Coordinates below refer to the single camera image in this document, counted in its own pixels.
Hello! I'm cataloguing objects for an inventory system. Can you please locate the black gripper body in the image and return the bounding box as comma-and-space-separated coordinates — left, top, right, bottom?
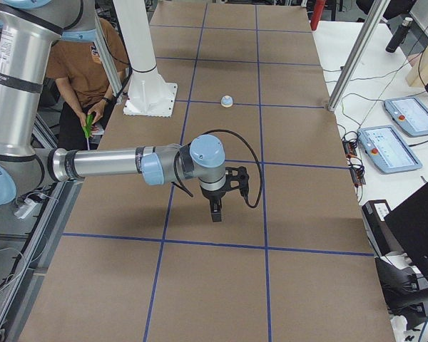
201, 185, 231, 210

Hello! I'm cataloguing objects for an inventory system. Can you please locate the blue call bell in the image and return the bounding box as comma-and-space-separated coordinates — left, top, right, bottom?
220, 95, 233, 108

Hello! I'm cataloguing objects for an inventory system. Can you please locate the green handheld controller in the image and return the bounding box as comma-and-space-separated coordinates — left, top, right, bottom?
83, 114, 93, 139

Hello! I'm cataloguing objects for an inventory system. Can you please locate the near teach pendant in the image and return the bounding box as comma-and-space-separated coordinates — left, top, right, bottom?
357, 125, 422, 174

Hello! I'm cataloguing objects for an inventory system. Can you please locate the teach pendant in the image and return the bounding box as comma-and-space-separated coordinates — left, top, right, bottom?
384, 96, 428, 137
357, 125, 422, 174

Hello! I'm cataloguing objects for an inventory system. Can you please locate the white box black device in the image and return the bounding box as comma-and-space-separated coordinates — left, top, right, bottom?
362, 199, 407, 257

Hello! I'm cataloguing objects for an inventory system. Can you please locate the seated person brown shirt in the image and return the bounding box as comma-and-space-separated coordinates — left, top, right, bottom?
44, 17, 131, 150

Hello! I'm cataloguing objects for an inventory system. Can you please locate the black laptop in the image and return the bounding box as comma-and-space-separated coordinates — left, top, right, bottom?
384, 182, 428, 281

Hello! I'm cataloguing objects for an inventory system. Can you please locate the far teach pendant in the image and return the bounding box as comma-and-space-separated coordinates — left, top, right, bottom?
384, 96, 428, 137

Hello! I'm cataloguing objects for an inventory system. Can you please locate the red bottle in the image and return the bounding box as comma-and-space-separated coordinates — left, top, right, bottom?
310, 0, 326, 31

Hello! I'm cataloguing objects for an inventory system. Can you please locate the black water bottle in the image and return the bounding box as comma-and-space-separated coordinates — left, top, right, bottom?
385, 16, 414, 53

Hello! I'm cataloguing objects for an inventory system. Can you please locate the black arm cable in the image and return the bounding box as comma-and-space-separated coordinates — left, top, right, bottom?
173, 128, 264, 209

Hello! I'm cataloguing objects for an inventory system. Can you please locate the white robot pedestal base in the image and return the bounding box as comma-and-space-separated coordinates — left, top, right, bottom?
113, 0, 178, 118

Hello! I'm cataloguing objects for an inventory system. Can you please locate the aluminium frame post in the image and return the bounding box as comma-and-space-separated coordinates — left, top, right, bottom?
327, 0, 390, 112

